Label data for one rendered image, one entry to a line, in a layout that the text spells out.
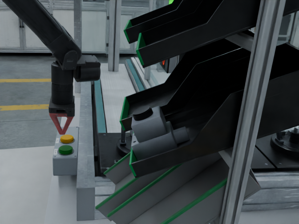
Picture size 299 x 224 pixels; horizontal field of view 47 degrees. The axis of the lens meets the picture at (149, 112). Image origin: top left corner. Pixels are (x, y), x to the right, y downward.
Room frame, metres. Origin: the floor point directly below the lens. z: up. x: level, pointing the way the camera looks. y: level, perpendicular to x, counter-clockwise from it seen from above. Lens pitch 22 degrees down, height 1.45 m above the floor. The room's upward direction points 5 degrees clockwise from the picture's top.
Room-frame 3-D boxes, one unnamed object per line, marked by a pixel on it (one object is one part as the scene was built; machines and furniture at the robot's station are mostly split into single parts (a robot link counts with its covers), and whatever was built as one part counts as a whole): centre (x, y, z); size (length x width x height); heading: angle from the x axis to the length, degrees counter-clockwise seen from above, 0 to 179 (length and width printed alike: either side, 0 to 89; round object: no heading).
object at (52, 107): (0.87, 0.24, 1.13); 0.10 x 0.07 x 0.07; 13
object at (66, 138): (0.94, 0.25, 0.96); 0.04 x 0.04 x 0.02
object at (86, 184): (1.14, 0.22, 0.91); 0.89 x 0.06 x 0.11; 11
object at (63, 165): (0.94, 0.25, 0.93); 0.21 x 0.07 x 0.06; 11
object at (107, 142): (0.90, 0.02, 0.96); 0.24 x 0.24 x 0.02; 11
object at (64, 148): (0.87, 0.23, 0.96); 0.04 x 0.04 x 0.02
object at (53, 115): (0.88, 0.24, 1.06); 0.07 x 0.07 x 0.09; 13
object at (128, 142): (0.90, 0.02, 0.98); 0.14 x 0.14 x 0.02
